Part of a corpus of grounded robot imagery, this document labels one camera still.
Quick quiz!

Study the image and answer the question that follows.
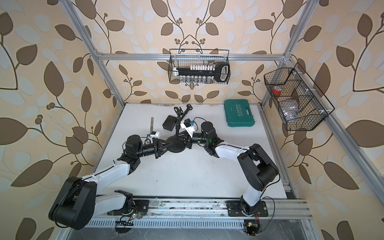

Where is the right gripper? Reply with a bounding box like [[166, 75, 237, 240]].
[[174, 130, 210, 150]]

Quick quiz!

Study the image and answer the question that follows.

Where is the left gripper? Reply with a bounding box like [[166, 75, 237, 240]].
[[133, 138, 172, 160]]

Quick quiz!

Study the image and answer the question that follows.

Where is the black round base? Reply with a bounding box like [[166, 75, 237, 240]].
[[167, 136, 187, 153]]

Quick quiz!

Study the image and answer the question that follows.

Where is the black mic stand rod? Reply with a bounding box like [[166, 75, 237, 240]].
[[173, 107, 184, 143]]

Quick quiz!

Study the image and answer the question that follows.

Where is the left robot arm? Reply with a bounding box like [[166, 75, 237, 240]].
[[49, 135, 173, 230]]

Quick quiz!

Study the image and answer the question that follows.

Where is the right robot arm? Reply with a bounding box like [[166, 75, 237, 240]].
[[175, 120, 280, 212]]

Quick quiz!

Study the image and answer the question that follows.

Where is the small black box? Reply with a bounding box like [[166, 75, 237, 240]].
[[162, 115, 177, 132]]

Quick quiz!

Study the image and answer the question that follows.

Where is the metal ruler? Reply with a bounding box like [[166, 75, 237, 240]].
[[150, 117, 154, 135]]

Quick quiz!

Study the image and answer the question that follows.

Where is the green tool case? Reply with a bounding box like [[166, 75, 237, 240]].
[[224, 99, 255, 127]]

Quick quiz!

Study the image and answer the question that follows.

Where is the socket set rack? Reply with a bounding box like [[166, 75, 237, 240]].
[[168, 63, 231, 84]]

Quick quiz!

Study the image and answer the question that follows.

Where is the red item in basket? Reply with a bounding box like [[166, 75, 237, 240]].
[[273, 86, 283, 96]]

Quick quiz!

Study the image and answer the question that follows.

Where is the plastic bag in basket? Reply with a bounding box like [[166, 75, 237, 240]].
[[281, 99, 299, 121]]

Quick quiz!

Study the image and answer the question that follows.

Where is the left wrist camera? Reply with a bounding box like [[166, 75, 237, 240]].
[[148, 131, 161, 139]]

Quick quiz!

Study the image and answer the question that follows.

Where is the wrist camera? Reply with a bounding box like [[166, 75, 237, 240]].
[[181, 119, 197, 138], [148, 131, 161, 139]]

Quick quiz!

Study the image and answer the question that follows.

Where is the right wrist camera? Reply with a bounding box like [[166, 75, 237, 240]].
[[181, 119, 197, 138]]

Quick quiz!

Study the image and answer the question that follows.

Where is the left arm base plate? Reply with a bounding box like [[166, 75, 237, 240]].
[[120, 200, 150, 216]]

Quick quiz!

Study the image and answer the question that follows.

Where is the back wire basket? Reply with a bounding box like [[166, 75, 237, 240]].
[[168, 48, 231, 85]]

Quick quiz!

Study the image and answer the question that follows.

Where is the wire basket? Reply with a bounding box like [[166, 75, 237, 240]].
[[264, 63, 335, 131], [168, 48, 231, 85]]

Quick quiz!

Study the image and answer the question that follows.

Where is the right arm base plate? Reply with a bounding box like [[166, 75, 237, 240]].
[[226, 200, 269, 217]]

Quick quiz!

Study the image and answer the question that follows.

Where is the aluminium frame rail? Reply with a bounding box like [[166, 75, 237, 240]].
[[64, 197, 313, 220]]

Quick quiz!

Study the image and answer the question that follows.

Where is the right wire basket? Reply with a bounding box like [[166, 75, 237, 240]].
[[264, 63, 335, 131]]

